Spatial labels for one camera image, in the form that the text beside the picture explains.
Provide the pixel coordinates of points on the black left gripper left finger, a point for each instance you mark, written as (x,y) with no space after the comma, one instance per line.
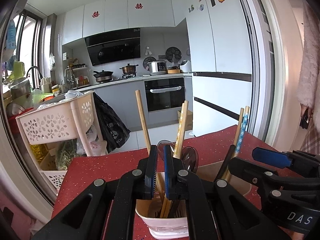
(105,209)

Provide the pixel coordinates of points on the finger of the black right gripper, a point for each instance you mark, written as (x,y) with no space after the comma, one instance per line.
(272,158)

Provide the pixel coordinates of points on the cardboard box on floor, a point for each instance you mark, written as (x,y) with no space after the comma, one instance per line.
(188,121)

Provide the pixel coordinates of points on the dark brown spoon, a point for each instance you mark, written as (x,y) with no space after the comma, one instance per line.
(224,165)

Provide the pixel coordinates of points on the black built-in oven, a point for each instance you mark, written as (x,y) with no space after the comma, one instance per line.
(164,93)

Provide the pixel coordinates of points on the wooden chopstick on table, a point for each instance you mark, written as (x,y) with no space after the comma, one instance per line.
(227,175)

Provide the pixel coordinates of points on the blue dotted chopstick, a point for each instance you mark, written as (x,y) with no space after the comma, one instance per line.
(242,131)

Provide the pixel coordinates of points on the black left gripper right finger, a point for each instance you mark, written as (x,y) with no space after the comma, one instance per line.
(233,216)

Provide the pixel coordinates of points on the black plastic bag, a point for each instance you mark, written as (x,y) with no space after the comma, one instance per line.
(113,130)

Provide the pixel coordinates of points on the kitchen faucet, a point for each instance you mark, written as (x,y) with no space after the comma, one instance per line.
(35,75)

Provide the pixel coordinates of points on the white utensil caddy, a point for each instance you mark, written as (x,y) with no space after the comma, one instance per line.
(196,204)

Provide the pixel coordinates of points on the silver rice cooker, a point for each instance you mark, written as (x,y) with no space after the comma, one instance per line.
(158,67)

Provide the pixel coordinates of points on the black wok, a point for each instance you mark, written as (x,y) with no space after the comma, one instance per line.
(102,76)

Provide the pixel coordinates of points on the translucent brown spoon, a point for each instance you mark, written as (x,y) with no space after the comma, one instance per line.
(161,145)

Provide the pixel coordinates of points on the plain wooden chopstick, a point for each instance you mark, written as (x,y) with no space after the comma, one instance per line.
(147,138)
(177,154)

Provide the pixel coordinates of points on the white refrigerator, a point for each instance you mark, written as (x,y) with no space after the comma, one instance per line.
(221,63)

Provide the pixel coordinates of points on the bronze cooking pot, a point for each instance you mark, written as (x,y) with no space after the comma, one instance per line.
(129,69)

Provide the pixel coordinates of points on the black range hood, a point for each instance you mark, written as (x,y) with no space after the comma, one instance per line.
(113,46)

